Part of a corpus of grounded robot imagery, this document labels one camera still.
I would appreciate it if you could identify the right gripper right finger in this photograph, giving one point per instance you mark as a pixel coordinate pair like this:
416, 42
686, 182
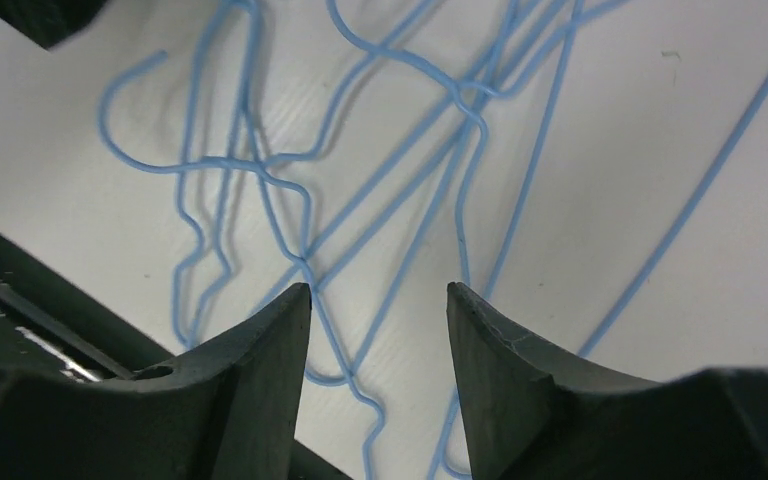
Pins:
533, 410

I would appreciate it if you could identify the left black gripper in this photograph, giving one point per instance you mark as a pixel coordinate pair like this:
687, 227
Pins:
48, 23

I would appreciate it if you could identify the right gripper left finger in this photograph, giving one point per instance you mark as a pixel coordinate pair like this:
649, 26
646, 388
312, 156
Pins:
224, 410

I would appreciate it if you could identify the pile of blue hangers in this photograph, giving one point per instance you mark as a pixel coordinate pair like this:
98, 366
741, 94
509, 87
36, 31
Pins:
597, 170

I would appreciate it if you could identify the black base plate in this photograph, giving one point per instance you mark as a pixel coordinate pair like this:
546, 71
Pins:
46, 323

